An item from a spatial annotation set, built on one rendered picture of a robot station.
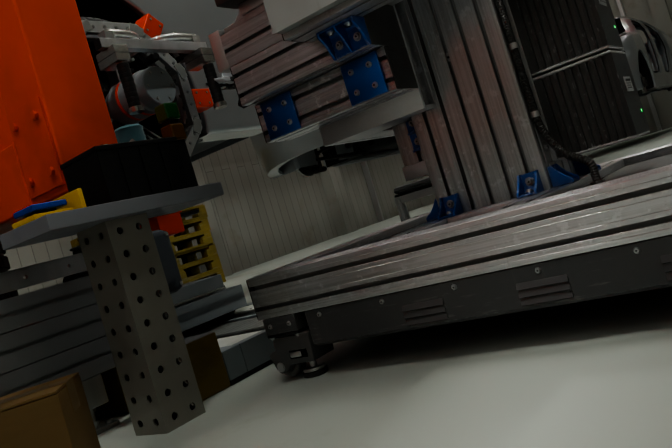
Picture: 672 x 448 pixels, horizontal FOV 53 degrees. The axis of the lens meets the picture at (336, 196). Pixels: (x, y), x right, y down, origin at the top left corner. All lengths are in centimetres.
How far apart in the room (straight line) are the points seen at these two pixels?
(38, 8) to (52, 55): 11
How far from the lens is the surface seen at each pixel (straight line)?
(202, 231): 670
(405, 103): 144
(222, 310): 236
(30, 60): 164
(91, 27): 234
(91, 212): 132
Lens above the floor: 30
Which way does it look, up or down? 2 degrees up
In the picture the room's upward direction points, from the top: 17 degrees counter-clockwise
